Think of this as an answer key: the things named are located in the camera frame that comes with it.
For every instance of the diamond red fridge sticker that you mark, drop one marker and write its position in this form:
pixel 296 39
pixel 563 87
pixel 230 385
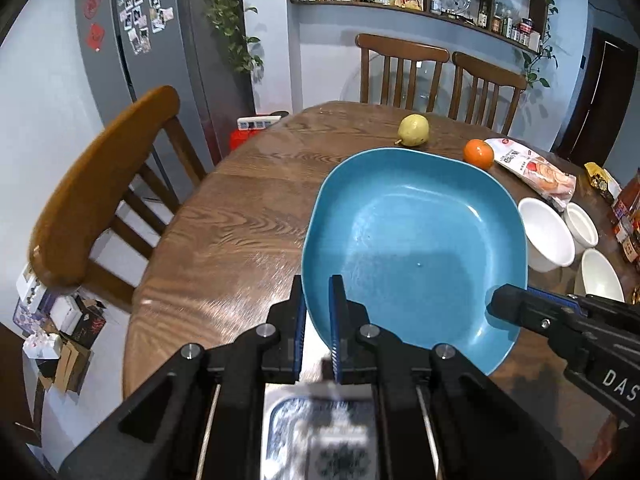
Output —
pixel 96 37

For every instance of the wooden wall shelf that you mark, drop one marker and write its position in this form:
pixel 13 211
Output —
pixel 360 4

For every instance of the trailing green plant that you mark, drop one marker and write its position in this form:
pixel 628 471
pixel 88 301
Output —
pixel 227 15

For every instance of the curved-back wooden chair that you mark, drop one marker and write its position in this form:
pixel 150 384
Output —
pixel 100 180

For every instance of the white power strip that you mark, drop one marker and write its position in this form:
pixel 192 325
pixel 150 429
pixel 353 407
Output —
pixel 259 122

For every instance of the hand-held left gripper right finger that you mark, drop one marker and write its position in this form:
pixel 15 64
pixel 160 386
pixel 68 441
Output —
pixel 336 330

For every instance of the large white round bowl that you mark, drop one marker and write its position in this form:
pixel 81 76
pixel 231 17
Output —
pixel 602 277

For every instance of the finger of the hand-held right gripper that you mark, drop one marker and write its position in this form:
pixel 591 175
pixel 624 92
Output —
pixel 562 301
pixel 525 310

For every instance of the white snack packet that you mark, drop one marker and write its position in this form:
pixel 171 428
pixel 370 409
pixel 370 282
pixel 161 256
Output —
pixel 535 170

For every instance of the medium white round bowl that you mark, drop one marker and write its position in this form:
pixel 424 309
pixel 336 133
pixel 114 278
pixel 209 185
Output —
pixel 545 235

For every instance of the blue square plate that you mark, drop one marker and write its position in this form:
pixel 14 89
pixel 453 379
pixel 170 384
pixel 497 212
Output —
pixel 415 240

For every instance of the pile of cardboard boxes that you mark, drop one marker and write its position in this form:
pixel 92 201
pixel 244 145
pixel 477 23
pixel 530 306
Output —
pixel 60 320

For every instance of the small white round bowl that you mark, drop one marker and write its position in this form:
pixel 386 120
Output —
pixel 582 225

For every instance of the slat-back wooden chair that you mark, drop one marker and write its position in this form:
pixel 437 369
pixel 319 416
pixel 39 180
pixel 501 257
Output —
pixel 487 72
pixel 400 52

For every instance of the cluster of fridge photos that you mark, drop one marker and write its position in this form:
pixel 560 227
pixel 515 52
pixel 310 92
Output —
pixel 145 5

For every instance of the round red fridge sticker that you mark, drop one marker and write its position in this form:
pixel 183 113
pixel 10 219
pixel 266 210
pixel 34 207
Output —
pixel 92 2

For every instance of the row of condiment jars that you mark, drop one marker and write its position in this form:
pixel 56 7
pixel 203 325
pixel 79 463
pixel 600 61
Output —
pixel 629 215

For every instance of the grey refrigerator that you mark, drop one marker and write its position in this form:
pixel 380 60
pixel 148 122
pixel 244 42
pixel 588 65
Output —
pixel 190 50

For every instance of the orange fruit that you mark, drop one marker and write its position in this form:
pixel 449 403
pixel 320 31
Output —
pixel 478 154

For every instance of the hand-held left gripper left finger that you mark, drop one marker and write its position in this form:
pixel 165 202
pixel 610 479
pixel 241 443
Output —
pixel 300 325

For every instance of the red stool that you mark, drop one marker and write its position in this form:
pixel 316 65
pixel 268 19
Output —
pixel 240 140

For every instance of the green pear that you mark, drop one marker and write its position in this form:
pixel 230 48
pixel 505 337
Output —
pixel 414 130

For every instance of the dark wooden door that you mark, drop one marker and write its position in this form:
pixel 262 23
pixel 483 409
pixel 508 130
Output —
pixel 600 105

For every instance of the yellow snack packet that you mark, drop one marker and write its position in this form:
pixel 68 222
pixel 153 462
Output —
pixel 602 180

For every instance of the small-leaf shelf vine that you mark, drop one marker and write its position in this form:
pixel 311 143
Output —
pixel 542 55

